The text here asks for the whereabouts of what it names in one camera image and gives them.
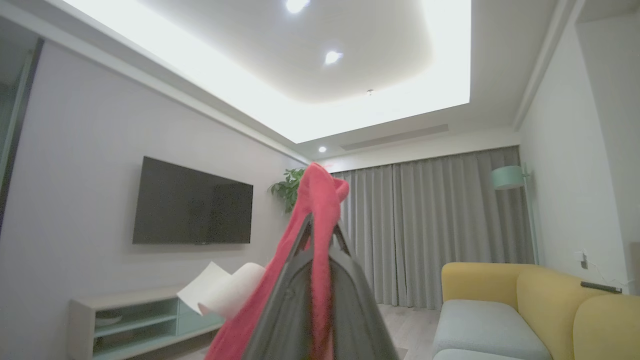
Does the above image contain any mint green floor lamp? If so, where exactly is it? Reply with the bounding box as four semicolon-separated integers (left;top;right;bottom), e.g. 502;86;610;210
489;162;541;266

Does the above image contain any green potted plant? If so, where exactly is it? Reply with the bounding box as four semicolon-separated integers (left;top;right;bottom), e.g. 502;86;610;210
268;168;307;215

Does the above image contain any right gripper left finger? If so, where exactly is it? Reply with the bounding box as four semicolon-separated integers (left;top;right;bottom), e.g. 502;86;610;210
242;214;315;360

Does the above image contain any black remote control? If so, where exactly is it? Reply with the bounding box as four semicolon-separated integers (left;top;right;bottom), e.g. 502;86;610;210
579;281;624;295

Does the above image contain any yellow sofa with grey cushions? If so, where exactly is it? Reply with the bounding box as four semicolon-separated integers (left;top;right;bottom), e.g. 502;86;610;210
441;262;640;360

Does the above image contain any wall-mounted black television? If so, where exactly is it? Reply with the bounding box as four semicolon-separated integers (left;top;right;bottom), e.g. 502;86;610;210
132;156;254;246

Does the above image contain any large grey sofa seat cushion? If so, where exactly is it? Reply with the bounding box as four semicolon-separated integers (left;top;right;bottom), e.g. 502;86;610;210
433;348;523;360

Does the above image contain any white and mint TV cabinet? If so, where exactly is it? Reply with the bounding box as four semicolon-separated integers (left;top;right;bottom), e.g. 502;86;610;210
67;285;226;360

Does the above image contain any dark glass door frame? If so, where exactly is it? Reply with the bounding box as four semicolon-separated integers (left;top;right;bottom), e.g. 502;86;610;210
0;17;45;232

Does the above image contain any small grey sofa seat cushion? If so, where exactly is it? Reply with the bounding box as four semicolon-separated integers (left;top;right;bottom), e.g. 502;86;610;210
432;299;552;360

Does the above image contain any red shirt with white stripes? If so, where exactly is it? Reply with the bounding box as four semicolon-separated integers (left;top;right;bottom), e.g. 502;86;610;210
177;162;351;360

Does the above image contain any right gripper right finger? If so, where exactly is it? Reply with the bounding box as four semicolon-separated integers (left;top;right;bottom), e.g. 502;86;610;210
330;222;401;360

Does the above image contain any grey pleated curtain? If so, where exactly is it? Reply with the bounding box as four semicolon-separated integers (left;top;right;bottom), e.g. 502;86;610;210
330;146;537;311

